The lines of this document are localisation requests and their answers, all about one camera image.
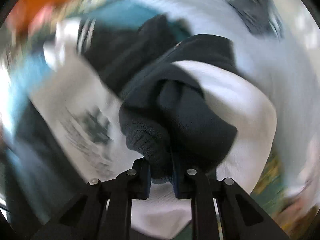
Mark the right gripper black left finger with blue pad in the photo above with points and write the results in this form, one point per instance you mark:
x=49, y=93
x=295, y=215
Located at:
x=102, y=210

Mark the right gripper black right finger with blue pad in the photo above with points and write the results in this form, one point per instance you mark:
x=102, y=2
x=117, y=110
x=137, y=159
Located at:
x=221, y=209

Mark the teal floral bed sheet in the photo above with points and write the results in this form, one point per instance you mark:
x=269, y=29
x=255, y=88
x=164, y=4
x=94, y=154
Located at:
x=41, y=54

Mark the black and white fleece jacket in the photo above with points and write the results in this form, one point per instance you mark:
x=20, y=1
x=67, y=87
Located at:
x=127, y=94

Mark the light blue floral duvet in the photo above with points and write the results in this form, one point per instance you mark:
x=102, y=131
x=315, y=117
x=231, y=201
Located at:
x=279, y=67

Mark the grey and blue crumpled clothes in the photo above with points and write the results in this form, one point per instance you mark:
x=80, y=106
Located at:
x=259, y=16

